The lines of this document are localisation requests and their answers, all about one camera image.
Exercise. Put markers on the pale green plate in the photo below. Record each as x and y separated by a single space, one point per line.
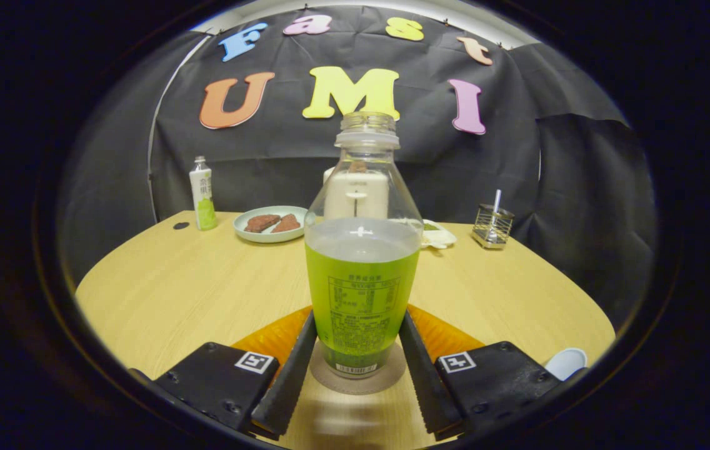
249 236

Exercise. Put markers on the green label juice bottle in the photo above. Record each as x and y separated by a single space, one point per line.
361 294

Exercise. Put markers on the white straw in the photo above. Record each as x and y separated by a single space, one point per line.
497 200

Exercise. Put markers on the white cup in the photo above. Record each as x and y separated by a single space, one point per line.
566 364

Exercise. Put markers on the round brown coaster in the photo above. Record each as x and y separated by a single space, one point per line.
387 379

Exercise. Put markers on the white toaster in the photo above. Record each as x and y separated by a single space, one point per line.
326 178

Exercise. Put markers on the small white green bottle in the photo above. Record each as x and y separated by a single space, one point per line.
204 194

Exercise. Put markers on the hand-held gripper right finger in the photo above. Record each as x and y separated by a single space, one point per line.
424 387

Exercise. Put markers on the brown toast slice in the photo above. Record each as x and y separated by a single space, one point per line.
287 224
261 223

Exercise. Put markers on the wooden table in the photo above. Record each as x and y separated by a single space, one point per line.
205 287

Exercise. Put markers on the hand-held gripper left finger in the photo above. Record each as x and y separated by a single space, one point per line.
289 387

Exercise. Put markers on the white divided snack tray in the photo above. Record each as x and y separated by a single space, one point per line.
441 237

